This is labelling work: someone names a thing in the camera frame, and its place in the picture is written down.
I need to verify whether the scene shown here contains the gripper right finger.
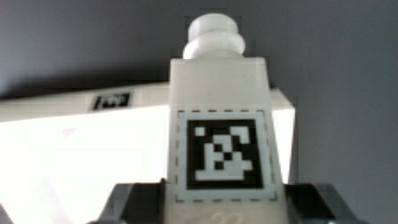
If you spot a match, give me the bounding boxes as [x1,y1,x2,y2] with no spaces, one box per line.
[284,183,369,224]

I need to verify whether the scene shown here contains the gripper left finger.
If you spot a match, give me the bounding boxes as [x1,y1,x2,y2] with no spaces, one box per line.
[86,180,165,224]

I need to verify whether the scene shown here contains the white leg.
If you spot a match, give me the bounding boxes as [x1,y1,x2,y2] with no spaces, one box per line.
[165,13,289,224]

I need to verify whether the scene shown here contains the white square tabletop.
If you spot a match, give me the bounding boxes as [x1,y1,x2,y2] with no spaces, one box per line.
[0,83,294,224]

